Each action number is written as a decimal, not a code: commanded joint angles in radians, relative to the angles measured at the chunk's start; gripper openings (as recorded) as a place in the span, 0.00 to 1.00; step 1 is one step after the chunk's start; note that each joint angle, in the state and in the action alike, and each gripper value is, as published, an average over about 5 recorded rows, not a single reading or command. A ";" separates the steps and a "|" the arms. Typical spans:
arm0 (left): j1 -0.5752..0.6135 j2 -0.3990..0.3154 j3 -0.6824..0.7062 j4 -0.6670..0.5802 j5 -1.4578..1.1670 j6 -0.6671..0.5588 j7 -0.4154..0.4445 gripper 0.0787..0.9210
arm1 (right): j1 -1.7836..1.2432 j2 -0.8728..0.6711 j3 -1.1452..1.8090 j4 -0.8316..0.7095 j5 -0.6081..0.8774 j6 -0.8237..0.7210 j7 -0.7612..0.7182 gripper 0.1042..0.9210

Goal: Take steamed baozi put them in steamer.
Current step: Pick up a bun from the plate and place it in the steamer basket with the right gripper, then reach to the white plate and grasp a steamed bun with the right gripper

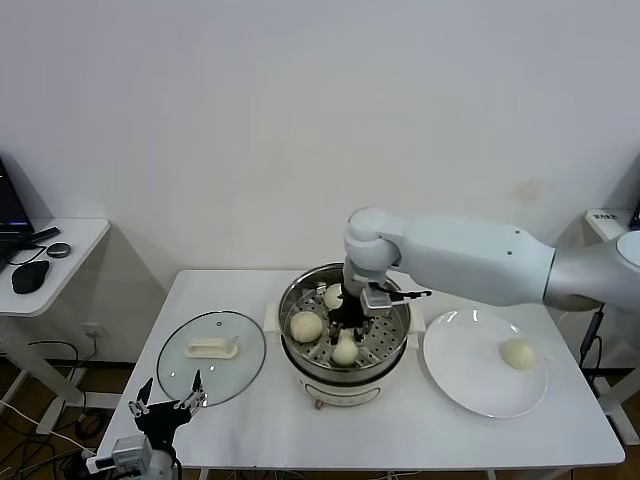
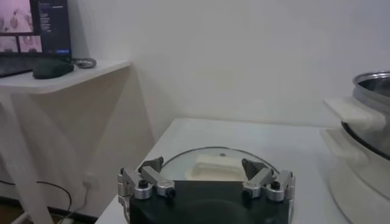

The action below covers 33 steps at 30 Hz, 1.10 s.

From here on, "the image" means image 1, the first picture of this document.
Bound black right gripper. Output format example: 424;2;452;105
327;294;374;346

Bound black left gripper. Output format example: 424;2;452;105
128;369;208;441

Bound glass lid with white handle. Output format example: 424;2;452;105
156;310;267;409

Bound large white plate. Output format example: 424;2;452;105
422;308;549;419

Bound black computer mouse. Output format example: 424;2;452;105
11;260;52;295

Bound white side table with laptop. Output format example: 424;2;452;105
0;217;111;436

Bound black bar-shaped device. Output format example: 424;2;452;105
25;227;61;249

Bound black laptop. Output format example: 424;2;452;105
0;153;37;275

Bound white side table with label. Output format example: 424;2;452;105
582;207;640;446

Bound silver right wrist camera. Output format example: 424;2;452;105
359;287;394;312

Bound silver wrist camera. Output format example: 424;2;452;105
87;435;152;472
359;287;394;312

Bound steel steamer basket white handles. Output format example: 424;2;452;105
263;263;427;382

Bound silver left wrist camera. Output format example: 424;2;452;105
87;435;152;472

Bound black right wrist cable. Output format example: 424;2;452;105
379;283;433;305

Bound black coiled floor cable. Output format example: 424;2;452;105
72;409;104;444

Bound white wall outlet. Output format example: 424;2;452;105
81;323;109;346

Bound black floor cable loop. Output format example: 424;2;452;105
27;340;89;401

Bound white floor cable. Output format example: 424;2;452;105
0;399;96;459

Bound black cable with inline block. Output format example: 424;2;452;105
579;304;609;372

